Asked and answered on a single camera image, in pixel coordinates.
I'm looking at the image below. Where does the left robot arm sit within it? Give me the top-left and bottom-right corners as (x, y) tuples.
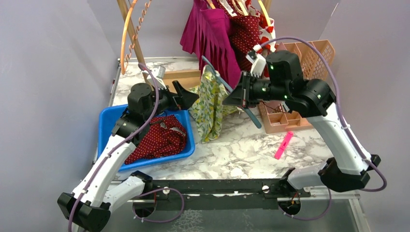
(58, 81), (199, 232)

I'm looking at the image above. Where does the red poppy print skirt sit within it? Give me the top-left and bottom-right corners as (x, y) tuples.
(245, 0), (277, 77)

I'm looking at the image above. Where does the dark red polka-dot skirt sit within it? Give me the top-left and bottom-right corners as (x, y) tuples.
(124, 115), (188, 165)

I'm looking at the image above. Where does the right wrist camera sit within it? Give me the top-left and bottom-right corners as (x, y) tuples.
(246, 44), (266, 77)

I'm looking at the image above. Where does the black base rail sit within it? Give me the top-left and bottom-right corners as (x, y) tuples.
(131, 178), (310, 213)

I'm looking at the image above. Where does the lemon print skirt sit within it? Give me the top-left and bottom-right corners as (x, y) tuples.
(189, 65), (239, 143)

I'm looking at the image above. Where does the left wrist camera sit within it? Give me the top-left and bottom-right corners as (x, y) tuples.
(147, 65), (167, 89)

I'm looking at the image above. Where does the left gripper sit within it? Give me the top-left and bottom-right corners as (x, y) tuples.
(145, 81), (200, 121)

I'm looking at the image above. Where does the magenta pleated skirt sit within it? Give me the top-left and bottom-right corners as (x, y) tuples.
(180, 0), (241, 88)

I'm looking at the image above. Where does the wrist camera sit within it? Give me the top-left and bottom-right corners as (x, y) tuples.
(147, 65), (167, 89)
(246, 44), (266, 77)

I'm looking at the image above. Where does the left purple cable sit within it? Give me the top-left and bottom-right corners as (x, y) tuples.
(67, 62), (185, 232)

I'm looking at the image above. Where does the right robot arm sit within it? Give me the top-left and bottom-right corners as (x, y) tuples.
(223, 50), (381, 197)

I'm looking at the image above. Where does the pink marker pen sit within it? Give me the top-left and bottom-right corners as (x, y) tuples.
(274, 131), (293, 160)

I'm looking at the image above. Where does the wooden clothes rack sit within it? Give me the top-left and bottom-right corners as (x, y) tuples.
(116, 0), (273, 93)

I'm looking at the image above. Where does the blue plastic bin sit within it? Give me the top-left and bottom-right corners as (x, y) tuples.
(96, 104), (195, 172)

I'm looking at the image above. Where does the orange wavy hanger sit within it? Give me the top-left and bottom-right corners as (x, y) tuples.
(117, 0), (152, 74)

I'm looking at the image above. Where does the grey-blue hanger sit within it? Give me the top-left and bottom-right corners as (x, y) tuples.
(201, 55), (262, 129)

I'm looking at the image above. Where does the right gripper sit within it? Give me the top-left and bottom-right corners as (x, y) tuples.
(223, 71), (290, 107)

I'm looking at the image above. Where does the peach plastic organizer basket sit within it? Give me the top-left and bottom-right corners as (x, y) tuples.
(257, 40), (337, 134)

